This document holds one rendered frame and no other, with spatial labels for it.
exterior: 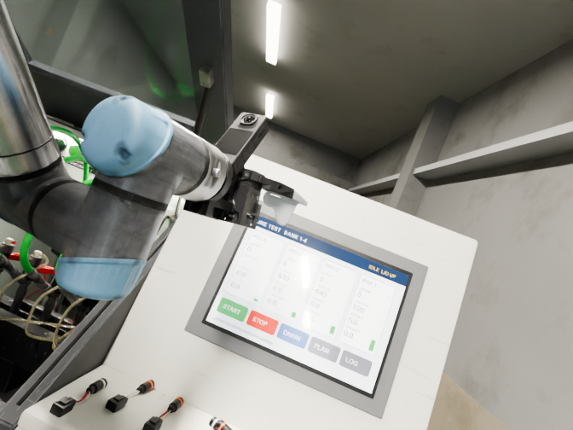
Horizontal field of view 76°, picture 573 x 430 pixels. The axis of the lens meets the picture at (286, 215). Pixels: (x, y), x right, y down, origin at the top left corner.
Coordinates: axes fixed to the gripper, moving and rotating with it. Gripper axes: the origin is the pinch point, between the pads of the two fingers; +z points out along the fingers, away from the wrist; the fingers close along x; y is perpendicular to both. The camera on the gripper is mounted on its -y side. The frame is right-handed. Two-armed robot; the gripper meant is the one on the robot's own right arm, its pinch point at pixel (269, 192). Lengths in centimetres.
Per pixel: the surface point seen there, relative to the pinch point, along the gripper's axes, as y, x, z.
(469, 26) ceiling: -178, 20, 213
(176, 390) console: 44.7, -15.3, 12.3
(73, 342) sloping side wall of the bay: 36.5, -29.7, -4.3
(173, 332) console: 33.8, -20.3, 13.0
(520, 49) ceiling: -173, 57, 231
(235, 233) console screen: 8.8, -15.3, 19.6
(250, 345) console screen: 31.9, -3.7, 18.4
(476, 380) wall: 55, 66, 183
